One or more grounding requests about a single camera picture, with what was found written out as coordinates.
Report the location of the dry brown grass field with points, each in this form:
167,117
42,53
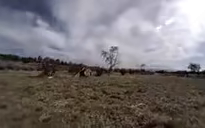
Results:
100,100

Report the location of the small distant tree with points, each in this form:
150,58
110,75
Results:
194,67

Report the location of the pile of rubble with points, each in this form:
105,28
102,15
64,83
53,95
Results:
83,72

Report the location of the bare thin tree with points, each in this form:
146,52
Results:
110,57

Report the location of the row of bushes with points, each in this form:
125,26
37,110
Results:
56,65

